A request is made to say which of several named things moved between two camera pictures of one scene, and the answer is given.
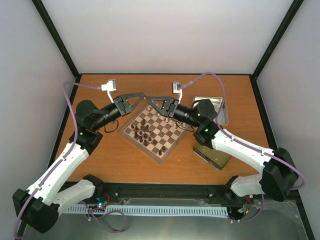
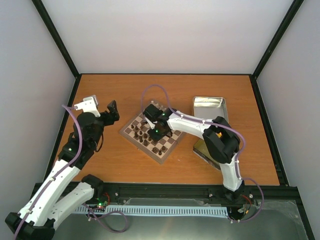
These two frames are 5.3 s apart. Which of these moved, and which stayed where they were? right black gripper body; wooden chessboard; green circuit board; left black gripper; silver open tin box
Moved: left black gripper; right black gripper body
Stayed: wooden chessboard; silver open tin box; green circuit board
